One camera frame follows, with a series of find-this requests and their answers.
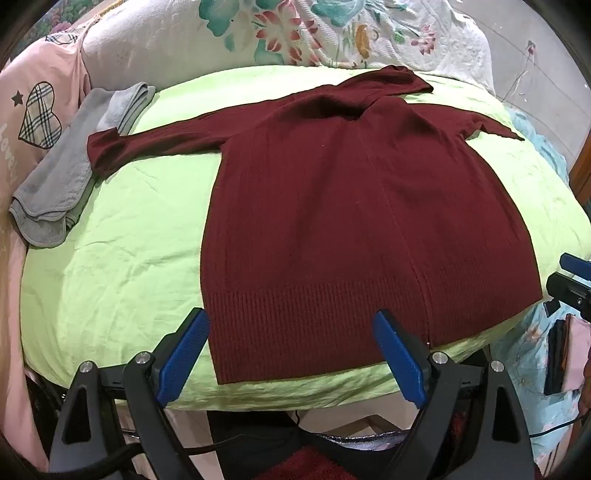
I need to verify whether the light green bed sheet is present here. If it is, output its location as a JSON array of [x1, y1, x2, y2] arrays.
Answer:
[[21, 65, 591, 411]]

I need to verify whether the black cable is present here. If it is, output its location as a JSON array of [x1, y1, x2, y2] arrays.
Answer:
[[526, 411, 591, 439]]

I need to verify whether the white floral blanket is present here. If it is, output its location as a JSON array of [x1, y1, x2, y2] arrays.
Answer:
[[81, 0, 497, 97]]

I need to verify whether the grey cloth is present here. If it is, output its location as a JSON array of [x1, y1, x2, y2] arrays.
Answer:
[[9, 82, 156, 247]]

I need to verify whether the wooden furniture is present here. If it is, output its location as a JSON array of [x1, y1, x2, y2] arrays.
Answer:
[[570, 134, 591, 204]]

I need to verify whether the pink plaid-heart bedding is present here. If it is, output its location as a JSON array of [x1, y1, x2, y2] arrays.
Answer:
[[0, 21, 93, 472]]

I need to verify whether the person's dark red clothing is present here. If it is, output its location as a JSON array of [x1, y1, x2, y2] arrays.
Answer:
[[272, 445, 333, 480]]

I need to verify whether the maroon knit sweater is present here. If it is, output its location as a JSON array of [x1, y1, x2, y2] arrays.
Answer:
[[87, 65, 544, 385]]

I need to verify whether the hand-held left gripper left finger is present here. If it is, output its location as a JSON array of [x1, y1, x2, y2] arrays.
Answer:
[[48, 308, 211, 480]]

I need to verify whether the black flat case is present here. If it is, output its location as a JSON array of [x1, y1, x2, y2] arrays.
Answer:
[[544, 318, 573, 396]]

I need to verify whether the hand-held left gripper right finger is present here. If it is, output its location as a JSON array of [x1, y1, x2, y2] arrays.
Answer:
[[373, 310, 539, 480]]

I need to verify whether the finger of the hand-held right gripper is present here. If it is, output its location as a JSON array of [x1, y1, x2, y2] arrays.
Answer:
[[545, 272, 591, 322], [560, 251, 591, 283]]

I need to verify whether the thin hanging cord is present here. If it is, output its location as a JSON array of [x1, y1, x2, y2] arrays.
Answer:
[[503, 41, 539, 100]]

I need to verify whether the pink cloth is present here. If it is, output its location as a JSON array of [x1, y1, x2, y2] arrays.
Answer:
[[566, 314, 591, 393]]

